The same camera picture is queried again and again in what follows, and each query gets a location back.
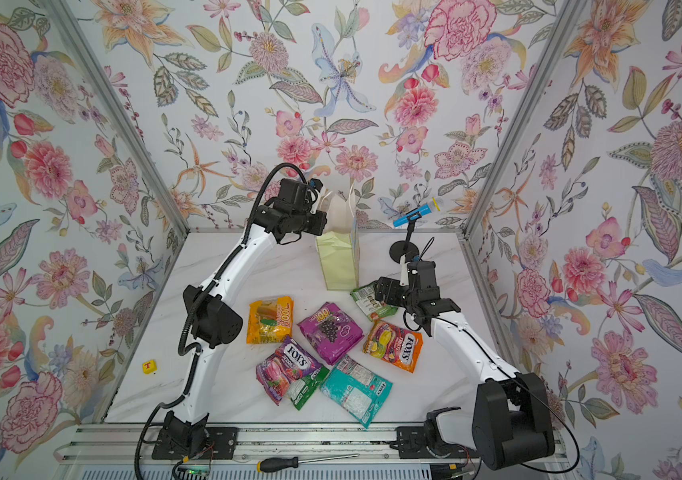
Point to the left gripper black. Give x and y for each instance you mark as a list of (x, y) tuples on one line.
[(319, 221)]

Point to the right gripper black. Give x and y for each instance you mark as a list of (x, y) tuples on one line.
[(395, 285)]

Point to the orange Fox's candy bag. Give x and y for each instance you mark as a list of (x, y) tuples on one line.
[(395, 345)]

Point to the small green snack packet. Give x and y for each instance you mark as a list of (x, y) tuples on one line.
[(373, 309)]

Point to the paper bag white green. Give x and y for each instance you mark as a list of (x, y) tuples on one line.
[(338, 246)]

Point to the purple magenta snack bag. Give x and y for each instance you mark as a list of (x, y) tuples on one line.
[(331, 332)]

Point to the teal snack bag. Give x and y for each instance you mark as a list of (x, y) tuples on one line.
[(358, 390)]

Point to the purple Fox's berries bag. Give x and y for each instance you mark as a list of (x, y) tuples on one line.
[(289, 363)]

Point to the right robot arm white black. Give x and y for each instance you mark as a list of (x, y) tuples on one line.
[(511, 420)]

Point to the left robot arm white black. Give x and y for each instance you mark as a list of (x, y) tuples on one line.
[(212, 323)]

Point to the yellow orange snack bag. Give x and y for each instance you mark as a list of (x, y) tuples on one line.
[(270, 320)]

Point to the green Fox's spring tea bag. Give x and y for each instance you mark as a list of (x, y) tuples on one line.
[(301, 390)]

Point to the small yellow block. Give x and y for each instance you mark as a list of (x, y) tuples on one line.
[(149, 367)]

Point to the black yellow screwdriver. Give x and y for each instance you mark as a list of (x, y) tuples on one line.
[(276, 464)]

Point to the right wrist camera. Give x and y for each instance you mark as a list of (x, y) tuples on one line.
[(409, 270)]

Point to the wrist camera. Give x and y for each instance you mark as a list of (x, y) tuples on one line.
[(315, 189), (409, 270)]

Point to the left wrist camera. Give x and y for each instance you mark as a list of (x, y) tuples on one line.
[(315, 189)]

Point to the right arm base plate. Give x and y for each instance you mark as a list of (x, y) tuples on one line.
[(415, 442)]

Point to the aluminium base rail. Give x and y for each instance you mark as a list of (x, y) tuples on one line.
[(248, 443)]

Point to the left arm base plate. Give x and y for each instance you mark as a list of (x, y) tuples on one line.
[(212, 443)]

